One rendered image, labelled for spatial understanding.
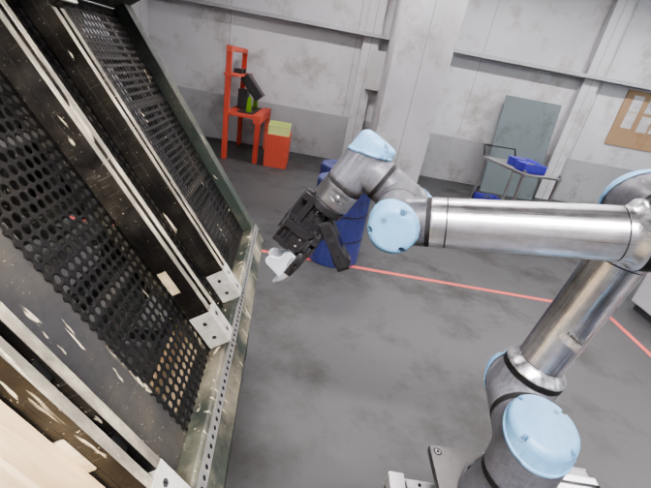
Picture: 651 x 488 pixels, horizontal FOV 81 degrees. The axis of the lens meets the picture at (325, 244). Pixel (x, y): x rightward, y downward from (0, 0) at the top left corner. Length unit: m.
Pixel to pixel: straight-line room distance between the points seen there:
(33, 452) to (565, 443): 0.81
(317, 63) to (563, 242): 7.72
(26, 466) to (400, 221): 0.63
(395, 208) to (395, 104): 6.23
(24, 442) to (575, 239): 0.81
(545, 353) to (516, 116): 7.94
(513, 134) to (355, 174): 8.00
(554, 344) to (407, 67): 6.16
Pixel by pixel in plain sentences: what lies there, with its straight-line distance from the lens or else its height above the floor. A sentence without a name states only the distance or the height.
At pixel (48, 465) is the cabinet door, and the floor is 1.13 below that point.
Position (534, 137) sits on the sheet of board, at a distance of 8.80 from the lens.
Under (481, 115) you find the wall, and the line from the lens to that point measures 8.63.
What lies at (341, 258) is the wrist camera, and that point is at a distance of 0.75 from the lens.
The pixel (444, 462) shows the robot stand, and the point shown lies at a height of 1.04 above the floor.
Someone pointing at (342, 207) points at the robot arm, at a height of 1.51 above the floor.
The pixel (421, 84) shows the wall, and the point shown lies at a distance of 6.80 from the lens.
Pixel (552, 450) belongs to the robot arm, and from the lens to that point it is 0.77.
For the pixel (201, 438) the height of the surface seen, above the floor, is 0.90.
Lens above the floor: 1.74
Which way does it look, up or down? 25 degrees down
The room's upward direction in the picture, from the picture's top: 11 degrees clockwise
